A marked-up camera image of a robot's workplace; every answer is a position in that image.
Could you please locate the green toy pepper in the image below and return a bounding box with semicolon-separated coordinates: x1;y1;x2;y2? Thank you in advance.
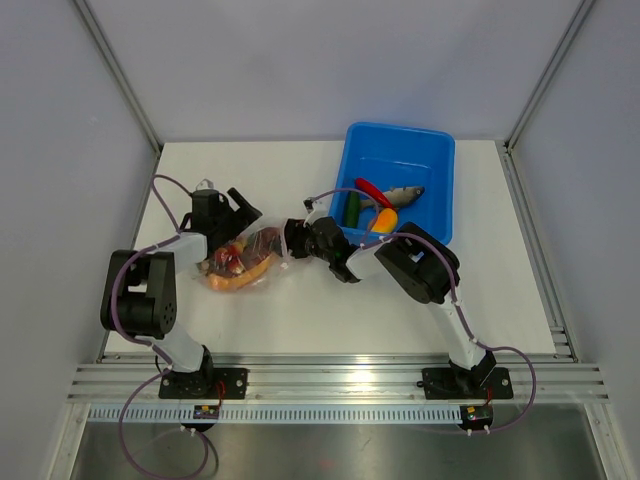
343;191;360;228

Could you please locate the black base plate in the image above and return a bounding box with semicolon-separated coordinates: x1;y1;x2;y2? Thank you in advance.
417;367;514;400
158;368;249;400

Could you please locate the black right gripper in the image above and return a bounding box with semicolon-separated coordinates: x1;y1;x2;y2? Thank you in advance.
268;218;334;263

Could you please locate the clear zip top bag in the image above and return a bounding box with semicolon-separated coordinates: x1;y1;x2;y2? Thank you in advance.
198;217;294;293

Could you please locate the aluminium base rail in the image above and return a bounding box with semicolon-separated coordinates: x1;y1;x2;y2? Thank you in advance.
67;353;609;404

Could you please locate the orange toy fruit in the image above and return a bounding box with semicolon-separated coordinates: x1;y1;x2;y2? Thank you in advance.
368;208;398;234

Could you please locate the orange toy croissant bread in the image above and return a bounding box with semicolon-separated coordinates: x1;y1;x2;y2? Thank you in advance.
206;227;282;291

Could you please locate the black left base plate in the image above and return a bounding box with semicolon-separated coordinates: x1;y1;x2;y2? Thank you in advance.
158;368;249;400

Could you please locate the white slotted cable duct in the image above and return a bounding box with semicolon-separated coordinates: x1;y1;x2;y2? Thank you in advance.
88;404;462;425

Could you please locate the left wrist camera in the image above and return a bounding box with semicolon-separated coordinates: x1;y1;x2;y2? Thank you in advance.
195;178;214;191

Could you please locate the aluminium frame post right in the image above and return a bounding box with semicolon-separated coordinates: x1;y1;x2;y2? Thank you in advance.
503;0;599;151

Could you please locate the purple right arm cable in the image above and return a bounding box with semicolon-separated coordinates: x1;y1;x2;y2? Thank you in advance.
309;187;539;436

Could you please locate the blue plastic bin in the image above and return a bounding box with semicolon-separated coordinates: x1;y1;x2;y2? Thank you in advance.
329;122;455;244

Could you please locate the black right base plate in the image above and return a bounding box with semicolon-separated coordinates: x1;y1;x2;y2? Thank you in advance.
417;367;514;400

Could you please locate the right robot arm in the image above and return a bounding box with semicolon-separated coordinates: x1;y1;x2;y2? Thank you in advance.
282;217;502;401

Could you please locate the aluminium frame post left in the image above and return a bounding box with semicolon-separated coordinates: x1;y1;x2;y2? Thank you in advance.
70;0;164;158

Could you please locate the red toy chili pepper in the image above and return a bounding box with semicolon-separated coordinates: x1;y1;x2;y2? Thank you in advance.
354;177;394;210

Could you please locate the grey toy fish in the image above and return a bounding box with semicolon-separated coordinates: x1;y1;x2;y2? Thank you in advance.
382;186;425;210

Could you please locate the red toy grape bunch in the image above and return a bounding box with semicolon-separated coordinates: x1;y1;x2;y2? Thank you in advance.
207;240;246;277

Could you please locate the aluminium frame post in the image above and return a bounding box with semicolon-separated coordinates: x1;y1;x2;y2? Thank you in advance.
503;0;599;151
70;0;164;158

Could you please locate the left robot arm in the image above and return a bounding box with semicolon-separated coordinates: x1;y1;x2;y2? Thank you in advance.
100;188;262;402

